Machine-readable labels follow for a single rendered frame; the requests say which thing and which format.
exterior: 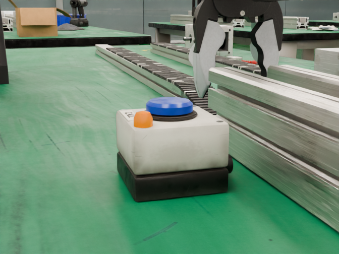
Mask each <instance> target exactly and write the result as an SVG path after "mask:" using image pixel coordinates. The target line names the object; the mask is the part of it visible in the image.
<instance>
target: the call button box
mask: <svg viewBox="0 0 339 254"><path fill-rule="evenodd" d="M138 111H146V108H142V109H121V110H119V111H117V113H116V128H117V148H118V150H119V152H118V153H117V170H118V172H119V174H120V176H121V178H122V179H123V181H124V183H125V185H126V186H127V188H128V190H129V192H130V193H131V195H132V197H133V199H134V200H135V201H137V202H141V201H150V200H160V199H169V198H178V197H188V196H197V195H206V194H215V193H225V192H227V191H228V175H229V173H231V172H232V170H233V160H232V157H231V156H230V155H229V124H228V123H227V122H225V121H223V120H221V119H220V118H218V117H216V116H214V115H212V114H211V113H209V112H207V111H205V110H204V109H202V108H200V107H198V106H196V105H193V112H191V113H188V114H183V115H156V114H151V115H152V118H153V126H152V127H150V128H136V127H134V116H135V114H136V112H138Z"/></svg>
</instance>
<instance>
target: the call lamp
mask: <svg viewBox="0 0 339 254"><path fill-rule="evenodd" d="M152 126H153V118H152V115H151V113H150V112H148V111H138V112H136V114H135V116H134V127H136V128H150V127H152Z"/></svg>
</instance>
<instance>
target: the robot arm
mask: <svg viewBox="0 0 339 254"><path fill-rule="evenodd" d="M278 1H289V0H197V7H195V0H192V16H193V31H194V38H195V44H194V45H193V46H192V47H191V49H190V52H189V62H190V64H191V65H192V67H193V74H194V83H195V87H196V90H197V93H198V96H199V97H200V98H204V96H205V95H206V93H207V91H208V88H209V87H210V86H211V82H210V81H208V71H209V69H210V68H214V67H215V65H216V63H215V56H216V53H217V51H218V50H219V49H220V48H221V46H222V45H223V42H224V39H225V32H224V31H223V29H222V28H221V26H220V25H219V23H217V22H218V18H222V19H223V22H224V23H230V22H231V21H232V20H233V19H245V20H246V21H247V22H248V23H251V29H252V31H251V32H250V38H251V44H250V50H251V54H252V57H253V58H254V60H255V61H256V62H257V63H258V65H259V67H260V69H261V76H263V77H266V78H267V68H268V67H269V66H274V65H276V66H277V65H278V62H279V53H280V50H281V44H282V38H283V28H284V20H283V14H282V11H281V8H280V5H279V3H278ZM257 16H258V20H256V19H255V17H257Z"/></svg>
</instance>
